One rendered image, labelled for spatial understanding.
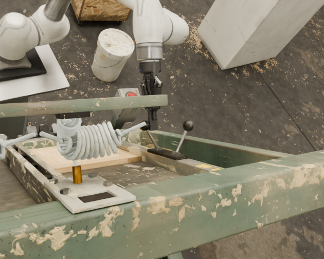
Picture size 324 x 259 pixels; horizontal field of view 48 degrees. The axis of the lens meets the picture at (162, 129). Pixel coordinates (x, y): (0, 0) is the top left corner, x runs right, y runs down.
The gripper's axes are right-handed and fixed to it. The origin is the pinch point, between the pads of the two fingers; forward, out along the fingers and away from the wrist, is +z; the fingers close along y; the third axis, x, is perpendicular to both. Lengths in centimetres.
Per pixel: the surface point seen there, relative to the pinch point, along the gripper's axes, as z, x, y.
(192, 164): 11.7, 0.2, -24.0
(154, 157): 12.9, 0.9, -1.2
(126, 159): 14.2, 7.3, 8.4
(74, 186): 5, 43, -50
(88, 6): -84, -50, 205
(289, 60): -35, -299, 202
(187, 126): 1.7, -5.5, -13.4
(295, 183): 9, 2, -63
